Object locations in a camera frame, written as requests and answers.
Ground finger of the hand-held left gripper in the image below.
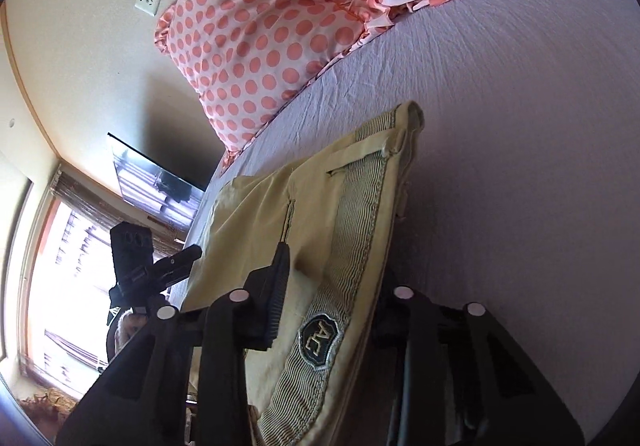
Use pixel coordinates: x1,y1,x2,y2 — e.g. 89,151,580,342
148,246,204,288

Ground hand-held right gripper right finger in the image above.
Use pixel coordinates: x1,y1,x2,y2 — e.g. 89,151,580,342
370,283,586,446

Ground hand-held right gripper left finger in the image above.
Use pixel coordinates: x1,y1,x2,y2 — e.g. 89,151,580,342
55,242,292,446

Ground beige pants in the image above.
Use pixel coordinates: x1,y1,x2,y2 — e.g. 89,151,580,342
180,100,427,446

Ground person's left hand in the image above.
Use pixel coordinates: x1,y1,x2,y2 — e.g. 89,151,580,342
107,308,149,359

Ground brown bamboo window blind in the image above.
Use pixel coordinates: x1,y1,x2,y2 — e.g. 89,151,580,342
50,165,187,249

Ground window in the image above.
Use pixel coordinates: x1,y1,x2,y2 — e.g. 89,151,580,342
19,196,173,399

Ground black flat screen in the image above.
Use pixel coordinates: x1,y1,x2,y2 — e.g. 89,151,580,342
107,131,207,230

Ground brown dried plant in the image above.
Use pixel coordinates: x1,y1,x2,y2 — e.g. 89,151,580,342
20,388,77,433

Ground lavender bed sheet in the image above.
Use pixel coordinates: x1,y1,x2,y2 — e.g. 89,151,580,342
165,0,640,446

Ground large pink polka-dot pillow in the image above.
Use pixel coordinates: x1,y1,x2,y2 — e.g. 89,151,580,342
154,0,397,173

